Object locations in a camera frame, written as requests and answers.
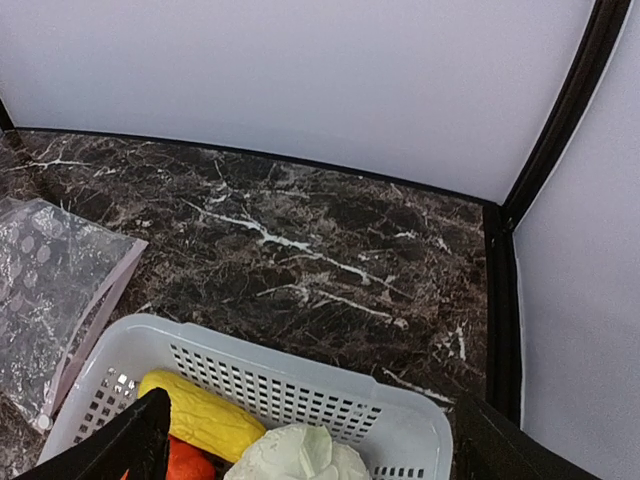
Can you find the black right corner post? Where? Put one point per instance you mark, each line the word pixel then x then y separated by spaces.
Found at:
pixel 504 362

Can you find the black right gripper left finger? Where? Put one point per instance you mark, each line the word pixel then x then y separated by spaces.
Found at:
pixel 134 445

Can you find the clear zip top bag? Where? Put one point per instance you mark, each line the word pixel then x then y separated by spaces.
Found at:
pixel 61 278

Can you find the black corner post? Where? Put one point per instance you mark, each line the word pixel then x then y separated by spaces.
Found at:
pixel 6 123
pixel 504 362

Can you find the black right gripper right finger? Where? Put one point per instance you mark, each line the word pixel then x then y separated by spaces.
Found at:
pixel 489 446

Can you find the white perforated plastic basket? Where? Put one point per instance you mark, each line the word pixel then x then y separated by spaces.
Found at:
pixel 399 434

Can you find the black left corner post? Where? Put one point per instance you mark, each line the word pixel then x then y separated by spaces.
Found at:
pixel 6 123

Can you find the yellow toy corn cob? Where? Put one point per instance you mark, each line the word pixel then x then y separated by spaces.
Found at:
pixel 203 419

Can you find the white toy cauliflower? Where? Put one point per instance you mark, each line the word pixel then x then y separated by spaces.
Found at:
pixel 299 451

